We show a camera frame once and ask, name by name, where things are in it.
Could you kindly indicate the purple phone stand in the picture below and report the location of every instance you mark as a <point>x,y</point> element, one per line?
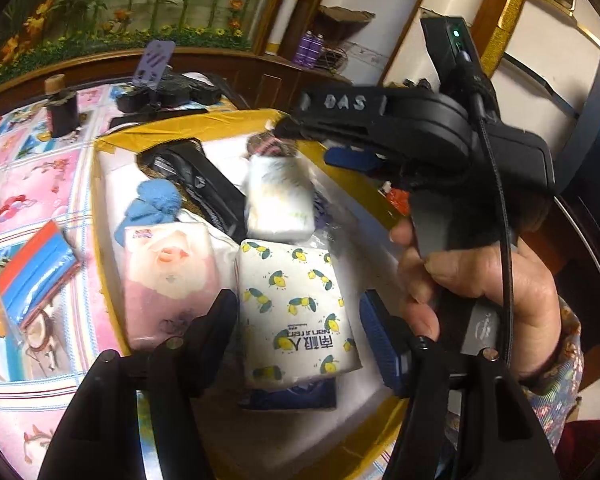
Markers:
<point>152,62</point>

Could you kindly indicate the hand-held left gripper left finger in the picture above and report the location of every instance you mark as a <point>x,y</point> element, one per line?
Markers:
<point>220,320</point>

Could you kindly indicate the flower and bamboo wall mural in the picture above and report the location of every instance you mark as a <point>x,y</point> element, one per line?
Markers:
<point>130,0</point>

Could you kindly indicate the black holder with wooden top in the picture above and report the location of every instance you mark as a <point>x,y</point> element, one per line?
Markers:
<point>62,110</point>

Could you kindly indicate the white roll with yellow band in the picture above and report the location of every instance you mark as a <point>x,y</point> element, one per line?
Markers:
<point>287,5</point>

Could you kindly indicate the bag of orange blue sponges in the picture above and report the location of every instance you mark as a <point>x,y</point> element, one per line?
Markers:
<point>30,270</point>

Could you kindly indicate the dark blue packet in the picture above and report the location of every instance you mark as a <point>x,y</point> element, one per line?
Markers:
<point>290,397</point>

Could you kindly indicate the purple spray can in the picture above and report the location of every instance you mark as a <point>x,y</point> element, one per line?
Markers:
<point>302,50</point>
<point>316,52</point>

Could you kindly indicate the white wall shelf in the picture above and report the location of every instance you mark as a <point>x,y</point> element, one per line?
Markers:
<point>445,15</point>

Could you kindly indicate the white tray with yellow tape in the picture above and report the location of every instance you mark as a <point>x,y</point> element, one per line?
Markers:
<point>375,260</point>

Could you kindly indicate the brown wooden shelf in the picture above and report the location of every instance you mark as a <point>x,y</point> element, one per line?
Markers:
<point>345,14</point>

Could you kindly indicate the black device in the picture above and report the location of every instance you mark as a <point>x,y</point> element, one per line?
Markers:
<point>180,90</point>

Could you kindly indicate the person's right forearm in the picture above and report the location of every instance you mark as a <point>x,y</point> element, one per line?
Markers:
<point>555,400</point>

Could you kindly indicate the blue towel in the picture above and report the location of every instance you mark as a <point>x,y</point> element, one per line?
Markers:
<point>150,205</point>

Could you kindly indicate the pink printed tablecloth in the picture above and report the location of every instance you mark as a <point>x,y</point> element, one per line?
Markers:
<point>35,180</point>

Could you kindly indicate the orange packet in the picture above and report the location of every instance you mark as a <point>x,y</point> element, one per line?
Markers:
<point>397,202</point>

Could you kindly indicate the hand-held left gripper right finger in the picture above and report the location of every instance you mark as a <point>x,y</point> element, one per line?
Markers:
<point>377,335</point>

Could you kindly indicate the person's right hand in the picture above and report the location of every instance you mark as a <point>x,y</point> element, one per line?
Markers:
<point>535,320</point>

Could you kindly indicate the black flat case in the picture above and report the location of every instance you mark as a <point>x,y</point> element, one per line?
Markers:
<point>155,119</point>

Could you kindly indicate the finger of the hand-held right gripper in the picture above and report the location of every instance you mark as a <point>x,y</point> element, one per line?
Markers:
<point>350,159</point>
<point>300,129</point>

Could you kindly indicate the black foil packet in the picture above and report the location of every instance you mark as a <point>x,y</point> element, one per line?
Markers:
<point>205,185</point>

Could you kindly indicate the pink tissue pack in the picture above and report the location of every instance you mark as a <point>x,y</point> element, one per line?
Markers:
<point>170,270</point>

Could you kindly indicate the black curved band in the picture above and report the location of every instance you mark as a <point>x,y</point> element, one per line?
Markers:
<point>595,125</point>

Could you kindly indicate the lemon print tissue pack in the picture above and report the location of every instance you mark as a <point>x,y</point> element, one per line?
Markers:
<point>295,310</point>

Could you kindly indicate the white tissue pack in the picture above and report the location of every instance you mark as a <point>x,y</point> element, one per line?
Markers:
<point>280,200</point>

